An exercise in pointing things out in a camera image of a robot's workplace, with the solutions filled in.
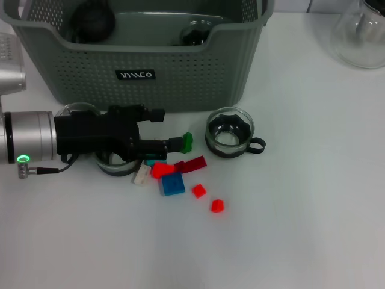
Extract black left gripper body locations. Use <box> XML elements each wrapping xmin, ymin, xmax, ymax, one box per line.
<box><xmin>54</xmin><ymin>104</ymin><xmax>144</xmax><ymax>162</ymax></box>

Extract glass teacup black base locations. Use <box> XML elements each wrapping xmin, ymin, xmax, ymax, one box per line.
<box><xmin>173</xmin><ymin>19</ymin><xmax>216</xmax><ymax>48</ymax></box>
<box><xmin>96</xmin><ymin>152</ymin><xmax>142</xmax><ymax>178</ymax></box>
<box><xmin>205</xmin><ymin>107</ymin><xmax>267</xmax><ymax>159</ymax></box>
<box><xmin>53</xmin><ymin>102</ymin><xmax>102</xmax><ymax>117</ymax></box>

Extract red sloped toy block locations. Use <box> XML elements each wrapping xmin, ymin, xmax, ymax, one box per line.
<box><xmin>151</xmin><ymin>161</ymin><xmax>176</xmax><ymax>180</ymax></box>

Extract green sloped toy block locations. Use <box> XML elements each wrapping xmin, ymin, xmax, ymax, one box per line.
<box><xmin>180</xmin><ymin>131</ymin><xmax>194</xmax><ymax>154</ymax></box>

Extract grey-green perforated storage bin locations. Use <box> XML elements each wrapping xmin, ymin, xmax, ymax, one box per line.
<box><xmin>2</xmin><ymin>0</ymin><xmax>275</xmax><ymax>113</ymax></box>

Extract small red toy block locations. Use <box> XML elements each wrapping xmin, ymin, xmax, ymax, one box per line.
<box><xmin>210</xmin><ymin>198</ymin><xmax>226</xmax><ymax>214</ymax></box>
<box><xmin>192</xmin><ymin>184</ymin><xmax>208</xmax><ymax>199</ymax></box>

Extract white long toy brick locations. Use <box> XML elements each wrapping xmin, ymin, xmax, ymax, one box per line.
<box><xmin>131</xmin><ymin>164</ymin><xmax>152</xmax><ymax>188</ymax></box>

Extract blue square toy brick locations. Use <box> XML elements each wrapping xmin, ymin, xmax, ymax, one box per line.
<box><xmin>161</xmin><ymin>173</ymin><xmax>186</xmax><ymax>197</ymax></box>

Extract dark red flat brick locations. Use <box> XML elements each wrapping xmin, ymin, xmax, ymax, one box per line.
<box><xmin>173</xmin><ymin>155</ymin><xmax>208</xmax><ymax>175</ymax></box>

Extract black round teapot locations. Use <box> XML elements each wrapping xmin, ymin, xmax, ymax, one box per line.
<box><xmin>70</xmin><ymin>0</ymin><xmax>117</xmax><ymax>43</ymax></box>

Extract clear glass carafe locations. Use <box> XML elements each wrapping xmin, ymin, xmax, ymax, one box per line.
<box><xmin>330</xmin><ymin>0</ymin><xmax>385</xmax><ymax>69</ymax></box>

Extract black carafe lid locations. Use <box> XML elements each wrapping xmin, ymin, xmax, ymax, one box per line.
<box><xmin>363</xmin><ymin>0</ymin><xmax>385</xmax><ymax>16</ymax></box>

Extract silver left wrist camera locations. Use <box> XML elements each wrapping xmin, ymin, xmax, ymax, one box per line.
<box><xmin>0</xmin><ymin>32</ymin><xmax>27</xmax><ymax>97</ymax></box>

